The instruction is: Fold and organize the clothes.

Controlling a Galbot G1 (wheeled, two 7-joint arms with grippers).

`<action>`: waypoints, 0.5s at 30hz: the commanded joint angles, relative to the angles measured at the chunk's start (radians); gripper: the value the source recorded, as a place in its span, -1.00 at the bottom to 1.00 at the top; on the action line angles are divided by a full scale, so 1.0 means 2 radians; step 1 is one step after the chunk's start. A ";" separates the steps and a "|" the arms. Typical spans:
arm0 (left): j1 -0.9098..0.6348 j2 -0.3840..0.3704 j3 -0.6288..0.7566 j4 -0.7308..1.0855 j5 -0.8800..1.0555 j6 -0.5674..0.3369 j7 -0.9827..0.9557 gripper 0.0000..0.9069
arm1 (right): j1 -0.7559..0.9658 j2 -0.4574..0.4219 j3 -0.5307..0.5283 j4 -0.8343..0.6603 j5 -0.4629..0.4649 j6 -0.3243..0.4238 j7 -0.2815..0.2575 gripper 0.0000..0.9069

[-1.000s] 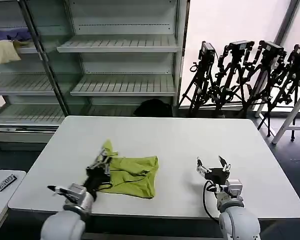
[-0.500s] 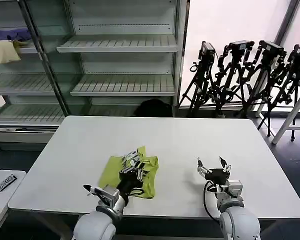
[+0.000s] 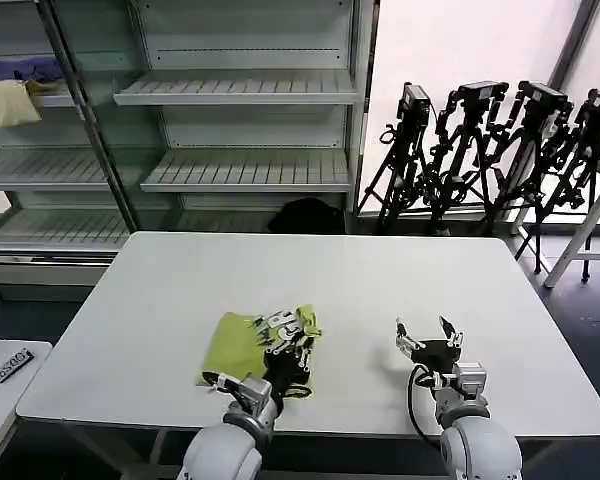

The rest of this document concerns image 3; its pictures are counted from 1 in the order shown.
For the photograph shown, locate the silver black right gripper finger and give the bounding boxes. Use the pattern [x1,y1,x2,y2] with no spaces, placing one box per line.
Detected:
[438,314,466,352]
[393,316,428,359]

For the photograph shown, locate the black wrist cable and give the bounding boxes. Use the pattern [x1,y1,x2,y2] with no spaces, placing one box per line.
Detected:
[406,363,454,442]
[199,369,261,398]

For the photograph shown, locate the yellow-green shirt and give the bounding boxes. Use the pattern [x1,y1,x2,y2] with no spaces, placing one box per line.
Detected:
[194,303,325,401]

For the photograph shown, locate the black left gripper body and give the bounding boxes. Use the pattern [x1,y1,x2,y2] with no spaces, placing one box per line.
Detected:
[262,347,315,401]

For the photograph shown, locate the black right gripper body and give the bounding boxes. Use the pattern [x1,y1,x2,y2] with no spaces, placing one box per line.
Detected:
[411,339,463,377]

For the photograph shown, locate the black bag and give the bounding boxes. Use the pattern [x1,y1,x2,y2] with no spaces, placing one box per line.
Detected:
[267,197,342,235]

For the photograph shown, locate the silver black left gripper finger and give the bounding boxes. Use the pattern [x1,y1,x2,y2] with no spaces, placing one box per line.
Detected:
[251,313,287,357]
[268,308,324,354]

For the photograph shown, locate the white empty slatted shelf rack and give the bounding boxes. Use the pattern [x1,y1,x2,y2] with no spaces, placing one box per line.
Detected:
[112,0,380,236]

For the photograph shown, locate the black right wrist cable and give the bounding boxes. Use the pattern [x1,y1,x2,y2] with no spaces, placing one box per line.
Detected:
[406,363,454,442]

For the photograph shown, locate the grey shelf rack with goods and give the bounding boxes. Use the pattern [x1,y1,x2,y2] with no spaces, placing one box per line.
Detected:
[0,0,139,304]

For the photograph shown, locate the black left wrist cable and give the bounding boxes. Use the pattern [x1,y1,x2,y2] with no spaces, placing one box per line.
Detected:
[199,369,261,398]

